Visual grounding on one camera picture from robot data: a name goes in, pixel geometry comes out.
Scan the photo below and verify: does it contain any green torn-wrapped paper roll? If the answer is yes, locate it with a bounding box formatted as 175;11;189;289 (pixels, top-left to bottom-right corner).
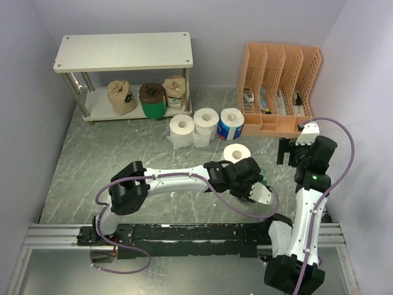
260;167;270;188

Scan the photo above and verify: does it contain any kraft-wrapped paper roll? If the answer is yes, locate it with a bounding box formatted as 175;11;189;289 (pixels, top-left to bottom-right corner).
107;80;137;116
163;76;185;110

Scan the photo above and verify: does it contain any white paper roll front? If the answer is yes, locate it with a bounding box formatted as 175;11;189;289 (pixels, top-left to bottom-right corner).
221;144;251;163

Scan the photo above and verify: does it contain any white paper roll middle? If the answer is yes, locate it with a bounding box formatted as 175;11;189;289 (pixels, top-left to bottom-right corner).
193;108;219;148

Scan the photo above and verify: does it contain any aluminium frame rail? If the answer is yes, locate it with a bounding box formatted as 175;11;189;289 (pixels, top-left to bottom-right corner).
22;224;91;250

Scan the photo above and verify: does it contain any orange file organizer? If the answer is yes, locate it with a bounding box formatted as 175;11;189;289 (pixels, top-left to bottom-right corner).
236;42;322;138

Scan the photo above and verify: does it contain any white paper roll left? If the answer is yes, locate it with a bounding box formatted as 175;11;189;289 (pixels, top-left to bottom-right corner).
167;114;195;149

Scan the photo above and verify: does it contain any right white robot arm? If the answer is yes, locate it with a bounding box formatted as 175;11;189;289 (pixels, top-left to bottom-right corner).
260;135;337;294

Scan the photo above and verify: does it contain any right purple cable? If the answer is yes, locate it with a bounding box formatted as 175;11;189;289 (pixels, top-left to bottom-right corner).
291;117;356;295

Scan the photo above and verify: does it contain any brown-green paper roll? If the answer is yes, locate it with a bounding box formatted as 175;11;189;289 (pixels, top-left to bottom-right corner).
139;83;166;119

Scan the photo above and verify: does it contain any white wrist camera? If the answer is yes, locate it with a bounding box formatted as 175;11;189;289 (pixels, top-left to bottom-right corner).
249;183;273;205
295;122;319;146

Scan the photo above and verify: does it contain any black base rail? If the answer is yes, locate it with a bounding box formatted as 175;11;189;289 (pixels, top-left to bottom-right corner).
76;222;277;261

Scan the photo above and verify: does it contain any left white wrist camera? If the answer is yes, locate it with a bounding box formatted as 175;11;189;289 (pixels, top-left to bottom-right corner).
249;183;273;205

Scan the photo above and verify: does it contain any blue-wrapped white paper roll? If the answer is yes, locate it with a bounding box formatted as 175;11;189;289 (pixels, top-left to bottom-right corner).
218;108;244;141

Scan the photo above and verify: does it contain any white two-tier shelf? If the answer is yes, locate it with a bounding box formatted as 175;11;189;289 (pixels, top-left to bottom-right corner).
53;32;193;124

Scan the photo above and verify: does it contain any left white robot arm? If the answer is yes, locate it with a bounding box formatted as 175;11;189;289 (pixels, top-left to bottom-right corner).
92;157;267;245

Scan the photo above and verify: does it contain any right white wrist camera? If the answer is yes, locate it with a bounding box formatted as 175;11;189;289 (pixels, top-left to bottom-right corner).
295;122;319;146

